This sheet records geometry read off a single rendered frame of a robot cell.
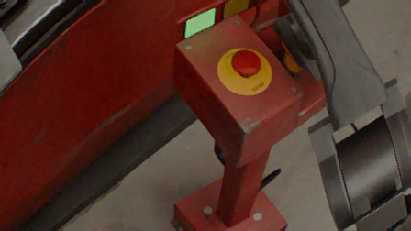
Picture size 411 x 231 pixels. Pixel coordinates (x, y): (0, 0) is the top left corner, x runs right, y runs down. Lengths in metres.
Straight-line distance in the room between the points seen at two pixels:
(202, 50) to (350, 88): 0.61
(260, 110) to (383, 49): 1.13
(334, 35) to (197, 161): 1.39
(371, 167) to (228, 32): 0.65
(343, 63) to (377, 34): 1.66
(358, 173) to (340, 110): 0.05
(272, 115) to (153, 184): 0.82
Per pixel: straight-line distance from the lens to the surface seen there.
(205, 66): 1.14
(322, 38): 0.56
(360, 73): 0.56
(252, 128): 1.11
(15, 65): 0.92
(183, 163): 1.93
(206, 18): 1.14
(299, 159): 1.95
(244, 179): 1.47
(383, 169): 0.56
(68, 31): 1.21
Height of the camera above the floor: 1.77
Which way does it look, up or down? 63 degrees down
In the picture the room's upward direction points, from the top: 5 degrees clockwise
